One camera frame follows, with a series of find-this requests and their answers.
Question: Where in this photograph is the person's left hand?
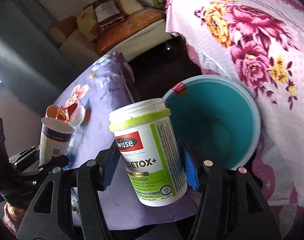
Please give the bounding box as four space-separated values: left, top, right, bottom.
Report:
3 203 25 236

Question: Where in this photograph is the beige sofa with orange cushion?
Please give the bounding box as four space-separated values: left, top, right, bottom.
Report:
48 0 172 70

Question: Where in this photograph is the white Swisse supplement bottle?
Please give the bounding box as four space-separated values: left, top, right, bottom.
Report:
109 98 187 207

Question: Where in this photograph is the Hennessy bottle shaped pillow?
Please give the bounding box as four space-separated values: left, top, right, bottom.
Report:
93 0 125 32

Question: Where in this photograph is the pink floral bed sheet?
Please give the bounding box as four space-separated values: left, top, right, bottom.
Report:
166 0 304 237

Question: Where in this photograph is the orange wafer snack wrapper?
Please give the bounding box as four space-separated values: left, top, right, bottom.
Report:
55 103 78 124

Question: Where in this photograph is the yellow cartoon pillow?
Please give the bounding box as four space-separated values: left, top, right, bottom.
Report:
77 5 97 42

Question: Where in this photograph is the purple floral bed blanket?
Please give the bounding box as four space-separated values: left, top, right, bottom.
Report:
55 52 197 230

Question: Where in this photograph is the teal plastic trash bin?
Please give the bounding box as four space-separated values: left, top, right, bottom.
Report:
163 75 261 170

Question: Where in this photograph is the white blue paper cup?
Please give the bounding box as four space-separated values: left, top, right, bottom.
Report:
39 118 75 165

